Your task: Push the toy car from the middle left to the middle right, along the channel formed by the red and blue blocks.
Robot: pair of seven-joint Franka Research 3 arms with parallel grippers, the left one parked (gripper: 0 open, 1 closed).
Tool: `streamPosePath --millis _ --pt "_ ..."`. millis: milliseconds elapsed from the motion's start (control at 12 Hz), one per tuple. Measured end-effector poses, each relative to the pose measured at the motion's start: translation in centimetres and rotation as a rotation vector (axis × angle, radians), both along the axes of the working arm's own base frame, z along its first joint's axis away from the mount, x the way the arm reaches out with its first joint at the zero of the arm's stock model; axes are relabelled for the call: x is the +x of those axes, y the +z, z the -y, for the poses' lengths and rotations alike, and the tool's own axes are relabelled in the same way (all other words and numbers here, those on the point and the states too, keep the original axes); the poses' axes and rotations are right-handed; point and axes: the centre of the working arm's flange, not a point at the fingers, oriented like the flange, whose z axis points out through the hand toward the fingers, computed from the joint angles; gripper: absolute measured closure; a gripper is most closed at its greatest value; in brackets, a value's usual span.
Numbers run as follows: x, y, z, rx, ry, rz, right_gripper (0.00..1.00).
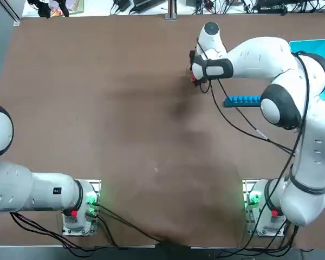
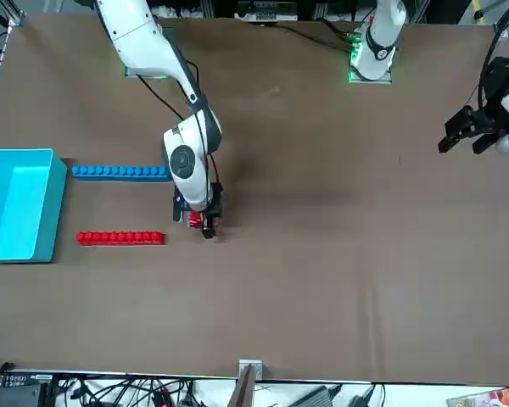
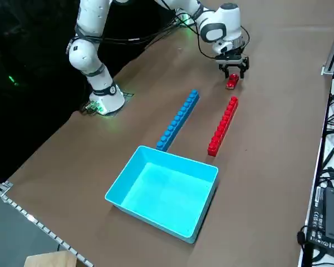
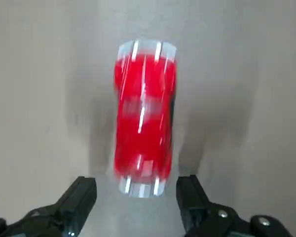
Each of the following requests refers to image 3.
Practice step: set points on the slotted aluminium profile rail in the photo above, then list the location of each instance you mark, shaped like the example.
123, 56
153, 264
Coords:
44, 229

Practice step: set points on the cyan plastic bin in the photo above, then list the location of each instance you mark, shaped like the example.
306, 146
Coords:
167, 194

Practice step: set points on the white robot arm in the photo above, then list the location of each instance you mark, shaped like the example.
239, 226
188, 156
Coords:
86, 53
184, 17

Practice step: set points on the red toy car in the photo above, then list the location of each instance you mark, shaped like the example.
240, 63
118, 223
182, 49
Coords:
232, 81

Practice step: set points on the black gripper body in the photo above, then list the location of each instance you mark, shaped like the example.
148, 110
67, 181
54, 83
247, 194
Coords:
231, 59

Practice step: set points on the blue building block row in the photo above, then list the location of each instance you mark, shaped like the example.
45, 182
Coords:
181, 116

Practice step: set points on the light wooden box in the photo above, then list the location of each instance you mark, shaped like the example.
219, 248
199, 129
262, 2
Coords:
50, 260

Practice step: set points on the red building block row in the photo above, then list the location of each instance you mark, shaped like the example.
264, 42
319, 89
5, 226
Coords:
224, 125

